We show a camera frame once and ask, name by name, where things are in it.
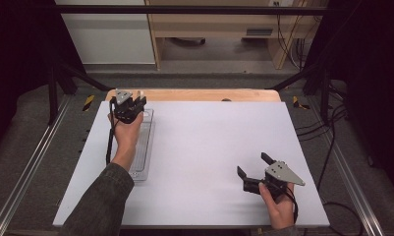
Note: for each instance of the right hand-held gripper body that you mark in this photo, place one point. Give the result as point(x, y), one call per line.
point(278, 180)

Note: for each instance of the black horizontal frame bar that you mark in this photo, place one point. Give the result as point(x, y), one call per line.
point(184, 9)

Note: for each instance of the white wall power outlet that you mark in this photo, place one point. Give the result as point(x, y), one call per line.
point(281, 2)

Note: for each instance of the black curtain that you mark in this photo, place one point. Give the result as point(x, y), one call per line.
point(17, 65)
point(365, 49)

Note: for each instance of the black frame leg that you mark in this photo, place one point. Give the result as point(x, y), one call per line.
point(53, 91)
point(324, 91)

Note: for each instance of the light wooden desk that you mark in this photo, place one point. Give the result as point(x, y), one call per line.
point(217, 24)

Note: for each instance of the clear acrylic tray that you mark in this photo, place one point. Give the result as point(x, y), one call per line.
point(144, 141)

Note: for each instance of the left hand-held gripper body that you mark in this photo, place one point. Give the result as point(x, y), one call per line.
point(127, 113)

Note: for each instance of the aluminium floor rail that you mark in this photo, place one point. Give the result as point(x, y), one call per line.
point(27, 173)
point(351, 183)

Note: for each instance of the person's right hand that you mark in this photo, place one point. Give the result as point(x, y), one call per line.
point(279, 209)

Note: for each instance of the yellow black hazard tape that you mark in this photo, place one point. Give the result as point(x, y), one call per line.
point(298, 103)
point(88, 102)

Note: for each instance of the person's left hand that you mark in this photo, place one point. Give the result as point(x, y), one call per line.
point(127, 137)

